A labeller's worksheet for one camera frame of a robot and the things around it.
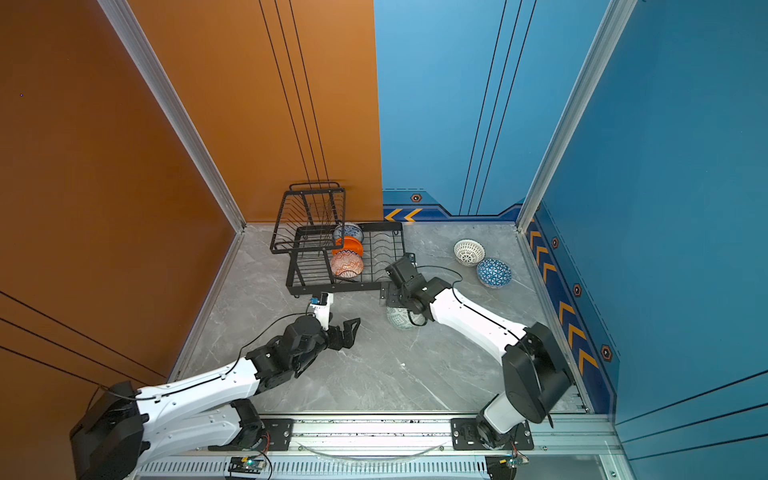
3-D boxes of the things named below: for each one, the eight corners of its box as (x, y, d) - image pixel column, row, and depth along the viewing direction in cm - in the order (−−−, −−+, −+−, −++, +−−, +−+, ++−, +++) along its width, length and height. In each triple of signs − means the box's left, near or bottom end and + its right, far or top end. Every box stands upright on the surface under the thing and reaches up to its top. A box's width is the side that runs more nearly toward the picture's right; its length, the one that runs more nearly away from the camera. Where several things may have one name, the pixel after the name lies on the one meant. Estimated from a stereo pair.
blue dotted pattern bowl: (479, 290, 103) (482, 282, 99) (474, 267, 109) (477, 258, 105) (510, 290, 103) (514, 282, 99) (503, 267, 109) (507, 258, 105)
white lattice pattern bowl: (454, 266, 110) (456, 258, 106) (451, 248, 115) (453, 239, 111) (483, 266, 110) (486, 257, 106) (479, 248, 115) (481, 239, 111)
